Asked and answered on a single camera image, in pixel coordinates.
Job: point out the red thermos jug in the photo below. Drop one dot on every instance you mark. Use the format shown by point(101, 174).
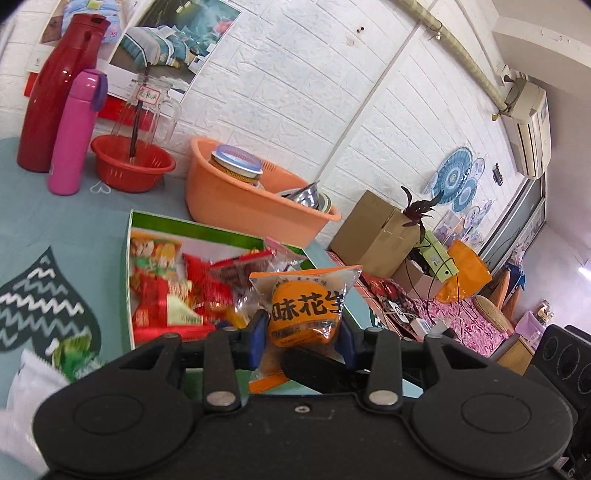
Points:
point(46, 92)

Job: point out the orange peanut snack packet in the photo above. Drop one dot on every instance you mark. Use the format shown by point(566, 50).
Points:
point(300, 304)

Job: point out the pink thermos bottle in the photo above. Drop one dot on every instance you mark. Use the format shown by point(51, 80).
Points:
point(69, 138)

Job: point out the white air conditioner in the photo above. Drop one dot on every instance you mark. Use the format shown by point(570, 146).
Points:
point(531, 129)

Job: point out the small open cardboard box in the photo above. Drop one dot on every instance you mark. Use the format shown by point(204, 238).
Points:
point(411, 279)

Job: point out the wrapped wall pipe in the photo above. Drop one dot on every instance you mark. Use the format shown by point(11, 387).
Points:
point(455, 41)

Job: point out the lilac plastic bin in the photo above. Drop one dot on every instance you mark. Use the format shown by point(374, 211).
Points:
point(528, 330)

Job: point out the orange bag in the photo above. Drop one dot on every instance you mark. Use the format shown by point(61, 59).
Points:
point(466, 272)

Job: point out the brown cardboard box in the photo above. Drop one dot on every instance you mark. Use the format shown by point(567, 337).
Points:
point(369, 230)

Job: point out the dark stirring spoon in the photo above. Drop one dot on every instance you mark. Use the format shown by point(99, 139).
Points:
point(137, 124)

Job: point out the teal tablecloth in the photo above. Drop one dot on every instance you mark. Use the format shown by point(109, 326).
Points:
point(69, 221)

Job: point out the teal bedroom wall poster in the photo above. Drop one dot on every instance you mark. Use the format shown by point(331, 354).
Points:
point(184, 27)

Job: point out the pink floral bedspread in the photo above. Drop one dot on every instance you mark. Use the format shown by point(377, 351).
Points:
point(471, 323)

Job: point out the purple leaf plant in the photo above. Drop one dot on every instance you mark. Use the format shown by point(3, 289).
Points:
point(418, 210)

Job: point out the jar with blue lid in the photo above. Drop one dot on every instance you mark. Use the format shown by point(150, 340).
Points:
point(235, 159)

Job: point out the orange plastic basin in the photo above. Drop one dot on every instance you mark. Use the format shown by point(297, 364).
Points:
point(231, 203)

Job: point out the small blue round wall decoration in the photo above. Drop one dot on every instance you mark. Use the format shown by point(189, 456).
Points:
point(478, 168)

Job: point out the green white cardboard box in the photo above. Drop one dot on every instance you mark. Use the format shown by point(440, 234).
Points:
point(152, 220)

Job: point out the large blue round wall decoration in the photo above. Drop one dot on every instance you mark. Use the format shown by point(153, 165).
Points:
point(451, 174)

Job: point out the red plastic colander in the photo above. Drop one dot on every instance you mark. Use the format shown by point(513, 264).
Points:
point(124, 176)

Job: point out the black appliance with dials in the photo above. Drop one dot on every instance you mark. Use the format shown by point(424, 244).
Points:
point(563, 360)

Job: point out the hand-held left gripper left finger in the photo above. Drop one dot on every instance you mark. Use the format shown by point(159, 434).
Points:
point(256, 339)

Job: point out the medium blue round wall decoration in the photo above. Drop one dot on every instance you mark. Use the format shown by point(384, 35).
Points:
point(466, 194)

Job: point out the glass pitcher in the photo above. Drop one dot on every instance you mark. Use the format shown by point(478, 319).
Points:
point(159, 115)

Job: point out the dark red snack packet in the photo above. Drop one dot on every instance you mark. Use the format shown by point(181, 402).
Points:
point(235, 277)

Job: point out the clear red snack packet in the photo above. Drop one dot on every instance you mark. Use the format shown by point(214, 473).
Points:
point(284, 256)

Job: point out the wooden cabinet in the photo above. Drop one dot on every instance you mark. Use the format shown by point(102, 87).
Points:
point(512, 357)

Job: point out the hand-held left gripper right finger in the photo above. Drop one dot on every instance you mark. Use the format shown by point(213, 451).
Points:
point(346, 344)

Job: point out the blue bedding wall poster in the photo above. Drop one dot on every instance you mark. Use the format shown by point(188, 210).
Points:
point(122, 11)

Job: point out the white snack packet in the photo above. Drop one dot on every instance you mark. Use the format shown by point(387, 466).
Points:
point(27, 392)

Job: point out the green snack packet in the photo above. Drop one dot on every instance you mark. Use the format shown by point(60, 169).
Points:
point(78, 357)

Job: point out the ceramic bowl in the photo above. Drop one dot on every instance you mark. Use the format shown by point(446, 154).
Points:
point(326, 202)

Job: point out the colorful printed snack packet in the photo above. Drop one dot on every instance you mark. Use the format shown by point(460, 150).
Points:
point(152, 249)

